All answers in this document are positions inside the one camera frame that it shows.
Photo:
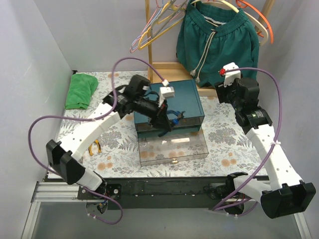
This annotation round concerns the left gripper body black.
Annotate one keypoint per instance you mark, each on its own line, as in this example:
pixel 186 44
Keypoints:
pixel 163 115

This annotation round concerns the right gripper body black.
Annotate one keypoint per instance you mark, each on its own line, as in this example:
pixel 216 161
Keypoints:
pixel 222 92

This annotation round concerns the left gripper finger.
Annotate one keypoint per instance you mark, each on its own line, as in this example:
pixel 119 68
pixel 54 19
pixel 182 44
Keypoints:
pixel 168 124
pixel 164 132

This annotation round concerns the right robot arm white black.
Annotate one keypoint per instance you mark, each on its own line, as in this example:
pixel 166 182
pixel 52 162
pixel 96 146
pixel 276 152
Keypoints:
pixel 287 193

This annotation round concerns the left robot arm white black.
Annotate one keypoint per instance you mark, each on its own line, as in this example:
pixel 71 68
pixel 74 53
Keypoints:
pixel 64 156

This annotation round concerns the teal drawer box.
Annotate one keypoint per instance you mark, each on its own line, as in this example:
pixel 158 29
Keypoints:
pixel 186 100

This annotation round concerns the wooden rack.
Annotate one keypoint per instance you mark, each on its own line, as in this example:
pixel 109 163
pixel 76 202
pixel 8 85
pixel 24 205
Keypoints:
pixel 174 71

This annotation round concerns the green shorts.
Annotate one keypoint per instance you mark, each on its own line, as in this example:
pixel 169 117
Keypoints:
pixel 204 63

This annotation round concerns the pink hanger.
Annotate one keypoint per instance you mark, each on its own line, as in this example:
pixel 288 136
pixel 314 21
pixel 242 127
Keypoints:
pixel 150 17

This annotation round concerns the cream hanger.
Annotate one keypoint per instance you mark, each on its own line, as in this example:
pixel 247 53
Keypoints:
pixel 218 28

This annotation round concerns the green folded cloth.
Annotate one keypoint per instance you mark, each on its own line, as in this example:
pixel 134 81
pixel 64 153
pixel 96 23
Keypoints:
pixel 81 89

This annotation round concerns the orange hanger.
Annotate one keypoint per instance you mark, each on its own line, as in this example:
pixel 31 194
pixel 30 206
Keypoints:
pixel 263 14

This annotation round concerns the grey hanger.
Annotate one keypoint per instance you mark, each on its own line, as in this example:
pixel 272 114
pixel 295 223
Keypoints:
pixel 170 16

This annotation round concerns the yellow hanger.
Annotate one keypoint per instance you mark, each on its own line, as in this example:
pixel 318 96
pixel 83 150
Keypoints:
pixel 145 40

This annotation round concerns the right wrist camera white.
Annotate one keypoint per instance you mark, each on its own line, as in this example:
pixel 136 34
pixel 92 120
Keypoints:
pixel 230 73

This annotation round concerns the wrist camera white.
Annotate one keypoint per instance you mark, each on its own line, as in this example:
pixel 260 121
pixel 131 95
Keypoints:
pixel 166 91
pixel 230 73

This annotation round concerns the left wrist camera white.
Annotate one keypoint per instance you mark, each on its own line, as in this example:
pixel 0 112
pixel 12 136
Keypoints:
pixel 166 91

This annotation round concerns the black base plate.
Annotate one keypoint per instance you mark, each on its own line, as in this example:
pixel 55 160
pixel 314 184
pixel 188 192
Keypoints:
pixel 157 192

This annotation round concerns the aluminium rail frame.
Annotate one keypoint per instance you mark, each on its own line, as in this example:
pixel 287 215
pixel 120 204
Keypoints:
pixel 57 213

